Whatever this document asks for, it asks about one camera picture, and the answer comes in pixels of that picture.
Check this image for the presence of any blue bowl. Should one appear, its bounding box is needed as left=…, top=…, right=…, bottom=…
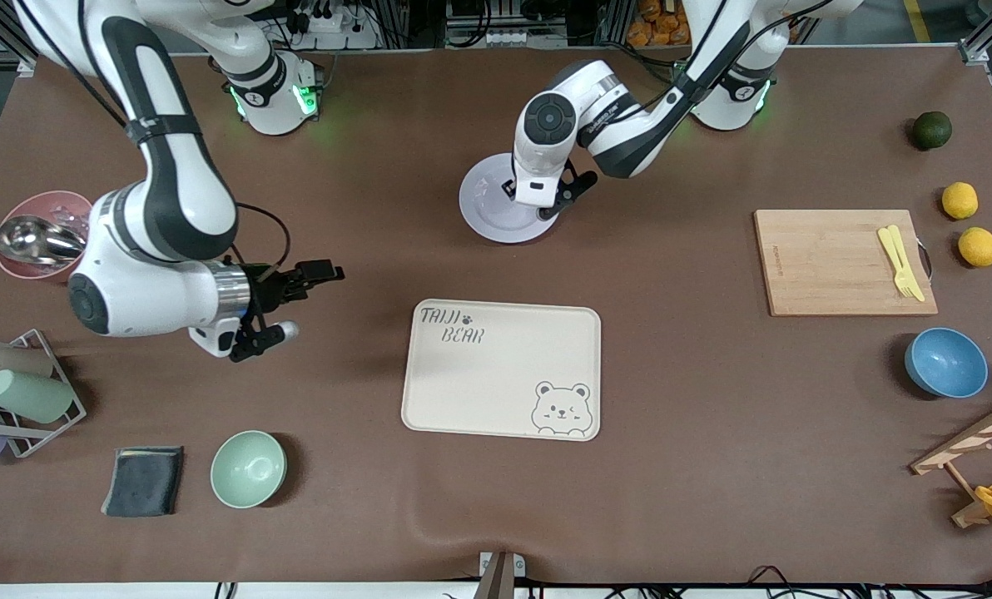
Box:
left=905, top=327, right=989, bottom=399

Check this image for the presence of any metal table clamp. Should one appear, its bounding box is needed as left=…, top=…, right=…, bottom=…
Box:
left=473, top=551, right=527, bottom=599

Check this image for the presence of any black cable bundle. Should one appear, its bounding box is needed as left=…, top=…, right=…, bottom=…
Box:
left=746, top=566, right=992, bottom=599

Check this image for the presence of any pale green cup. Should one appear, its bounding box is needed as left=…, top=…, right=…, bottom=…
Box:
left=0, top=369, right=75, bottom=423

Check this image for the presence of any cream tray with bear print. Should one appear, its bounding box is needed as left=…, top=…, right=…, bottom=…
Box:
left=401, top=299, right=602, bottom=442

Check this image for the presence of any beige cup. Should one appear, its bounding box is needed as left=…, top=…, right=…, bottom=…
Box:
left=0, top=345, right=54, bottom=384

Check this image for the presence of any yellow plastic knife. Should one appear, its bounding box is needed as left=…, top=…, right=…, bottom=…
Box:
left=885, top=225, right=926, bottom=303

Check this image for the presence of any pink bowl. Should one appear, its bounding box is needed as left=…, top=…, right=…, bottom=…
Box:
left=0, top=191, right=96, bottom=281

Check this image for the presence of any wooden dish rack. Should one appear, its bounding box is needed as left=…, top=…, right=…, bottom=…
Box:
left=910, top=391, right=992, bottom=529

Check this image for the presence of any dark grey folded cloth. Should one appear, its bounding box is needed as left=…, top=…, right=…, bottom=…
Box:
left=102, top=446, right=186, bottom=518

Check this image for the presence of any metal scoop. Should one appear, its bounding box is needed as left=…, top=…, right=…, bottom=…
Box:
left=0, top=215, right=87, bottom=267

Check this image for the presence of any yellow plastic fork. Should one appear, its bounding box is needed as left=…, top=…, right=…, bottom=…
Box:
left=877, top=227, right=917, bottom=299

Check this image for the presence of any metal wire cup rack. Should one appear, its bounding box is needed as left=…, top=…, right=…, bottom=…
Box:
left=0, top=329, right=87, bottom=458

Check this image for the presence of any narrow white socket strip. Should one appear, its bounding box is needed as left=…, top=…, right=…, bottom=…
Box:
left=448, top=27, right=523, bottom=47

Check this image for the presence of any white round plate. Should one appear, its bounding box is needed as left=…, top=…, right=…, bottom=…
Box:
left=459, top=152, right=563, bottom=245

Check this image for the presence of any white power strip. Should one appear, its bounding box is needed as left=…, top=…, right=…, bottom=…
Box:
left=296, top=0, right=380, bottom=51

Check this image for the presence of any bag of orange snacks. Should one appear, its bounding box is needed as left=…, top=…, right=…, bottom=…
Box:
left=627, top=0, right=690, bottom=47

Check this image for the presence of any yellow lemon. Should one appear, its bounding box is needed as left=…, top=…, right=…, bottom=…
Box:
left=959, top=227, right=992, bottom=268
left=941, top=182, right=980, bottom=220

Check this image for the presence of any wooden cutting board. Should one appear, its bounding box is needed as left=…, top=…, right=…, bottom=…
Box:
left=754, top=209, right=940, bottom=318

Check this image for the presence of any pale green bowl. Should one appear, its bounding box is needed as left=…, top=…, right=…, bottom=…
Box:
left=211, top=430, right=287, bottom=509

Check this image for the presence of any green lime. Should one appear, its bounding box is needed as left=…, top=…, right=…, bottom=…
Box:
left=913, top=111, right=954, bottom=151

